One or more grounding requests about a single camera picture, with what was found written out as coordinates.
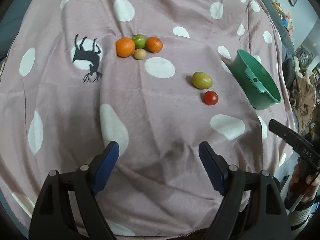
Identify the yellow-green mango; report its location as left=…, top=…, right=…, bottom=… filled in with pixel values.
left=191, top=72, right=213, bottom=89

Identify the orange right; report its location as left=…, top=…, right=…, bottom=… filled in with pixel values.
left=145, top=37, right=163, bottom=53

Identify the beige round fruit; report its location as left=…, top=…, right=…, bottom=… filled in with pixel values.
left=133, top=48, right=146, bottom=60

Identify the right hand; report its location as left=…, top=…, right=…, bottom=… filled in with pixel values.
left=290, top=157, right=319, bottom=204

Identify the red tomato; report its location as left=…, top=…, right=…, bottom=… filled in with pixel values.
left=203, top=90, right=219, bottom=106

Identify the pink polka dot blanket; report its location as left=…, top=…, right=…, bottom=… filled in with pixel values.
left=1, top=0, right=295, bottom=239

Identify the striped right sleeve forearm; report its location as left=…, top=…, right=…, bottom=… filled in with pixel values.
left=288, top=198, right=316, bottom=238

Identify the green plastic basin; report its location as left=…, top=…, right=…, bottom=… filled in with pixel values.
left=228, top=49, right=281, bottom=110

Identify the large orange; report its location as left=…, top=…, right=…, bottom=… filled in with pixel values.
left=116, top=37, right=135, bottom=57

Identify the small green apple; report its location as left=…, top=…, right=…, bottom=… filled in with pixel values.
left=132, top=34, right=146, bottom=49

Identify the colourful toy pile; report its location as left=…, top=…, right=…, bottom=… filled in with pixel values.
left=271, top=0, right=294, bottom=38

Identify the beige crumpled cloth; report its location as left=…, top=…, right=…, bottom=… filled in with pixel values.
left=290, top=56, right=318, bottom=134

